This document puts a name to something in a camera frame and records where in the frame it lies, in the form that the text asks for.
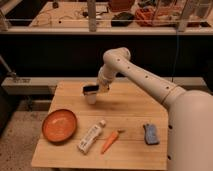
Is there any black object on workbench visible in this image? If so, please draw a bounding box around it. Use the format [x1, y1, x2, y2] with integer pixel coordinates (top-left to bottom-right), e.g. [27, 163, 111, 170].
[111, 12, 134, 27]

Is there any grey metal clamp stand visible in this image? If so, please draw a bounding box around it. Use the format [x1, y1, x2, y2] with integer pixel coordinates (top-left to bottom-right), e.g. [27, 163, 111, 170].
[0, 55, 30, 83]

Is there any orange bowl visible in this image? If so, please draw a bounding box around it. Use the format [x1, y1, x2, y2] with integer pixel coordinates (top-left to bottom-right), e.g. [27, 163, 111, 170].
[42, 109, 77, 143]

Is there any blue sponge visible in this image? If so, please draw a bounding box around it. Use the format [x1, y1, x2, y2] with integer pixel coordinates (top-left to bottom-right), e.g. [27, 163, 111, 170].
[143, 124, 160, 145]

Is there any wooden background workbench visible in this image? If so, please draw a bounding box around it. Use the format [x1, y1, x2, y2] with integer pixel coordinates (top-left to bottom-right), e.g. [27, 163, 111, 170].
[0, 0, 213, 35]

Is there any white toothpaste tube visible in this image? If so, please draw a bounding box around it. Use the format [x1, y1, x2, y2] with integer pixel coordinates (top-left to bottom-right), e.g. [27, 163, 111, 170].
[77, 120, 106, 154]

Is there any orange toy carrot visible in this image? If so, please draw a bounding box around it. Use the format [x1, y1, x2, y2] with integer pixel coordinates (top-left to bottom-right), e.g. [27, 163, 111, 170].
[101, 130, 123, 154]

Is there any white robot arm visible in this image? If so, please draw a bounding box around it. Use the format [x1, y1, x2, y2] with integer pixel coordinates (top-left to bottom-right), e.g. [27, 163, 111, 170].
[98, 47, 213, 171]

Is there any orange tool on workbench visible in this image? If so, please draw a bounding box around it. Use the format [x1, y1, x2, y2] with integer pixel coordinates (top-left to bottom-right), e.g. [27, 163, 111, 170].
[135, 7, 174, 26]

